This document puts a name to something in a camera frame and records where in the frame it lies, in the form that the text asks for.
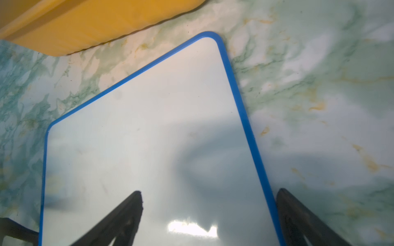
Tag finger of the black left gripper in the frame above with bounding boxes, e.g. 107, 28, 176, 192
0, 218, 39, 246

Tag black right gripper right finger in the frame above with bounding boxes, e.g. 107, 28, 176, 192
277, 188, 350, 246

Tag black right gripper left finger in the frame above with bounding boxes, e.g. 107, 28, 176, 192
73, 191, 143, 246

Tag blue-framed whiteboard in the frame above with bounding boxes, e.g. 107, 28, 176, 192
39, 32, 285, 246

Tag yellow plastic storage box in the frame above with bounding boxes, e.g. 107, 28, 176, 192
1, 0, 204, 56

